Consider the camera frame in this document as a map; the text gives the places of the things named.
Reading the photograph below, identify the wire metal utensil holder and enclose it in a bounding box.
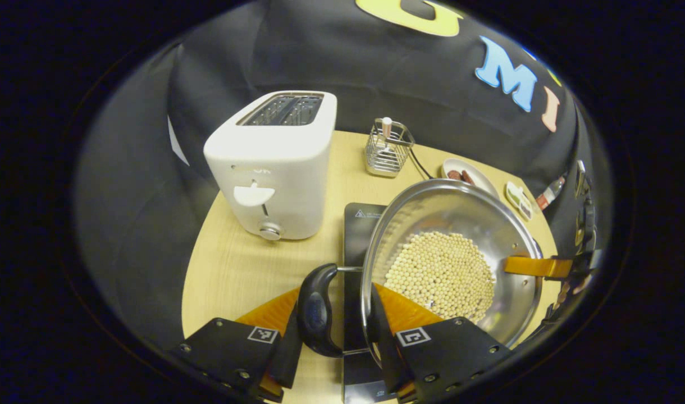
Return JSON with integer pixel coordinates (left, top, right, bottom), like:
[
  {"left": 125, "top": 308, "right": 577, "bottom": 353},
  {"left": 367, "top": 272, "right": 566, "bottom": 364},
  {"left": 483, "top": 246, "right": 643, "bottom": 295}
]
[{"left": 365, "top": 118, "right": 415, "bottom": 178}]

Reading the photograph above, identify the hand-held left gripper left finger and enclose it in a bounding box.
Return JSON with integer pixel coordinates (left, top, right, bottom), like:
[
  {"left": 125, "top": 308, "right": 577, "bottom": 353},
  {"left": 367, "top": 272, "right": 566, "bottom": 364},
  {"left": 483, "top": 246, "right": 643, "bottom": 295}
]
[{"left": 171, "top": 287, "right": 309, "bottom": 403}]

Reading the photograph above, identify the white round plate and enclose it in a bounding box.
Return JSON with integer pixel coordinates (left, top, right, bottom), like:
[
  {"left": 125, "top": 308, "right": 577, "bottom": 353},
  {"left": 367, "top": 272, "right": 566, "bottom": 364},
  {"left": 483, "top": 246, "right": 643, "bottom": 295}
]
[{"left": 441, "top": 158, "right": 500, "bottom": 198}]

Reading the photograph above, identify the white toaster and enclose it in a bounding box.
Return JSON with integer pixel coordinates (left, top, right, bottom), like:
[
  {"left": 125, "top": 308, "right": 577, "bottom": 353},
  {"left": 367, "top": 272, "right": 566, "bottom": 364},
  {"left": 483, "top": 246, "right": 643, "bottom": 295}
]
[{"left": 203, "top": 91, "right": 338, "bottom": 242}]

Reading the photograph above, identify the black induction cooktop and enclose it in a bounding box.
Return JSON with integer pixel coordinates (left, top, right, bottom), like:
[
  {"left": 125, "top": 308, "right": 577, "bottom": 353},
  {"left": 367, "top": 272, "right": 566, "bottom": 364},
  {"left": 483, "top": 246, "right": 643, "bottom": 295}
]
[{"left": 341, "top": 203, "right": 399, "bottom": 403}]

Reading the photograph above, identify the steel pot with black handle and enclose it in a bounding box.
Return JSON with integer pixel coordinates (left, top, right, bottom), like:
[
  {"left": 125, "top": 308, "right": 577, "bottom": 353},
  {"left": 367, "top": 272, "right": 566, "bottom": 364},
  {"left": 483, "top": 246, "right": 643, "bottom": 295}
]
[{"left": 296, "top": 178, "right": 545, "bottom": 371}]

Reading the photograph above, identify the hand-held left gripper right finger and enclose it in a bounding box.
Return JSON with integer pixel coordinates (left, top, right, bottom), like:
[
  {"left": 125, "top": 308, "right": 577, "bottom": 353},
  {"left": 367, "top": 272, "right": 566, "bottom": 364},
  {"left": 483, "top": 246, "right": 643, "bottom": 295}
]
[{"left": 371, "top": 283, "right": 514, "bottom": 403}]

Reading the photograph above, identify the clear plastic water bottle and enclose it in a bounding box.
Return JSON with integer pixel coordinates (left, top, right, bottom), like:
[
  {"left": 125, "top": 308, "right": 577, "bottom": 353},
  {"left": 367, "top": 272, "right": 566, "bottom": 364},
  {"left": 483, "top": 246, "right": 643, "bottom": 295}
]
[{"left": 535, "top": 175, "right": 567, "bottom": 211}]

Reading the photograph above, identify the black power cable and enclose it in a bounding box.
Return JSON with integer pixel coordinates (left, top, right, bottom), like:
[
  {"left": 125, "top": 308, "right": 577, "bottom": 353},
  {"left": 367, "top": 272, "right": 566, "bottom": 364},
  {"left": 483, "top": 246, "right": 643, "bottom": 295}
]
[{"left": 408, "top": 147, "right": 434, "bottom": 180}]

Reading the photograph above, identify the white divided bean dish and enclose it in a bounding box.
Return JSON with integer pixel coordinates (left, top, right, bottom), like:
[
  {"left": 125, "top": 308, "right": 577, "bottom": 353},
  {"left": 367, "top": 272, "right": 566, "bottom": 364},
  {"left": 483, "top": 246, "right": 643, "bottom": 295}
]
[{"left": 504, "top": 181, "right": 535, "bottom": 221}]

